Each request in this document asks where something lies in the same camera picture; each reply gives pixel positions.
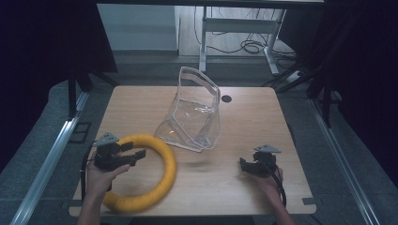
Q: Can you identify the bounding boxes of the yellow foam ring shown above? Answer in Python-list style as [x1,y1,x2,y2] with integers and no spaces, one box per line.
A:
[101,133,178,214]

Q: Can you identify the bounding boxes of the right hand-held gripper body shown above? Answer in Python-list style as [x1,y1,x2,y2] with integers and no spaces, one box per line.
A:
[247,143,283,179]

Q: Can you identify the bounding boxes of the person's right hand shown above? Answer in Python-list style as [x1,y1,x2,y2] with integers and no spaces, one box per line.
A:
[255,166,284,203]

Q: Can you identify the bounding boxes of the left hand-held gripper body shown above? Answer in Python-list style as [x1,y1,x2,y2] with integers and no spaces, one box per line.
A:
[92,131,138,173]

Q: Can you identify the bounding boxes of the clear plastic bag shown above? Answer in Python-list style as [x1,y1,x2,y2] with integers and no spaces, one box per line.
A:
[154,66,222,154]

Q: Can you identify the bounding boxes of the aluminium rail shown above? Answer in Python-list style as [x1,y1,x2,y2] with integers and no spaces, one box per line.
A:
[8,91,90,225]
[307,97,381,225]

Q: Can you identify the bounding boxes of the person's left hand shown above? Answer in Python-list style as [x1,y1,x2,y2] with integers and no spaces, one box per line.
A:
[85,152,131,202]

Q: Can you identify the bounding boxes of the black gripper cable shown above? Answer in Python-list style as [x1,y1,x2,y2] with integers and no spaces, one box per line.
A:
[262,157,287,208]
[80,141,97,203]

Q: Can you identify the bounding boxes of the black metal stand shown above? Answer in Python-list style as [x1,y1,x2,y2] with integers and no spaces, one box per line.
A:
[67,67,121,119]
[262,59,337,128]

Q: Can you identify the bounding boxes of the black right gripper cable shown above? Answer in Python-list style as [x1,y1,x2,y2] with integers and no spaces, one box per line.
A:
[262,157,287,208]

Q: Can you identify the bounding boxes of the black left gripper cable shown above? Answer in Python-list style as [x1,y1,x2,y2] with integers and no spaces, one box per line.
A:
[80,141,97,203]

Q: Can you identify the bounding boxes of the white metal desk frame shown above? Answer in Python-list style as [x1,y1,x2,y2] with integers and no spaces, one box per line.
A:
[198,6,287,76]

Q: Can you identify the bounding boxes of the black curtain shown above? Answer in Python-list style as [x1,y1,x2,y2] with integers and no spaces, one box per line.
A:
[278,0,398,188]
[0,0,118,173]

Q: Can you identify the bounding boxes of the black floor cables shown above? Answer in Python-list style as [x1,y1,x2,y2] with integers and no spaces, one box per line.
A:
[192,6,299,64]

